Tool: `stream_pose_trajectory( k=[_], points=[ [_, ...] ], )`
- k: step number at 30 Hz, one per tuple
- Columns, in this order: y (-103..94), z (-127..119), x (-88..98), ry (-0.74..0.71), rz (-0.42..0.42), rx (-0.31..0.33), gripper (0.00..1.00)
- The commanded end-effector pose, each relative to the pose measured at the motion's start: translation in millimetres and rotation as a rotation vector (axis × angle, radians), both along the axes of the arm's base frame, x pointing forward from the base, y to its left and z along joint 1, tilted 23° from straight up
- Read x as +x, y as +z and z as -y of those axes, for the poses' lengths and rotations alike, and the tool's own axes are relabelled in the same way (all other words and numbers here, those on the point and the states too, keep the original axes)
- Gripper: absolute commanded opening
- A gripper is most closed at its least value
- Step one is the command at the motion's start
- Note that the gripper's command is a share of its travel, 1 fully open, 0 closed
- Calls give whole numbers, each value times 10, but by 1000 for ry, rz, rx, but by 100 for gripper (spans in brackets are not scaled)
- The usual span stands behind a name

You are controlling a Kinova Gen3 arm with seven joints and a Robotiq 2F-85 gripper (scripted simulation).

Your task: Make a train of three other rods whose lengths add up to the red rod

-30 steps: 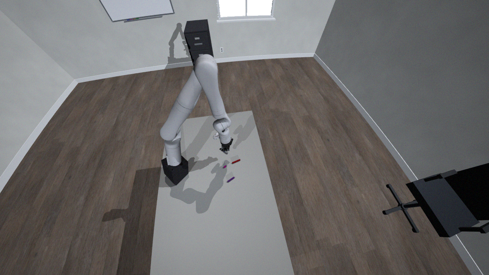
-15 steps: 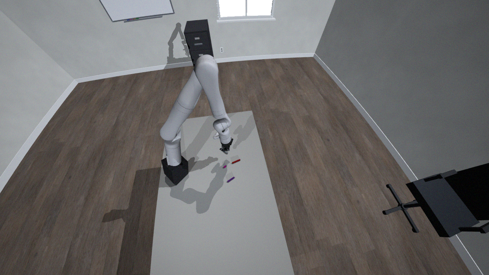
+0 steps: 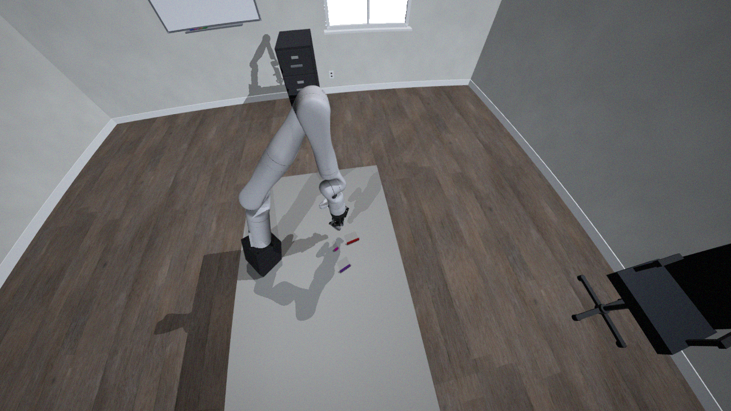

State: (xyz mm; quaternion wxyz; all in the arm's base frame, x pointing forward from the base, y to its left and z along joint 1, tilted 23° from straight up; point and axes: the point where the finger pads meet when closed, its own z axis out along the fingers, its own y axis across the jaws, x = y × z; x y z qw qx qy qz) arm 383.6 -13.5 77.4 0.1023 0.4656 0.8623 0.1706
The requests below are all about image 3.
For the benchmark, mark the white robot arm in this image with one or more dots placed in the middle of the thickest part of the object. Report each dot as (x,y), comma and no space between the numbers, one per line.
(310,117)

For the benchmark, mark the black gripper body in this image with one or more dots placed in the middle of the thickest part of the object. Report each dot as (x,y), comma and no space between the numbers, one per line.
(336,218)

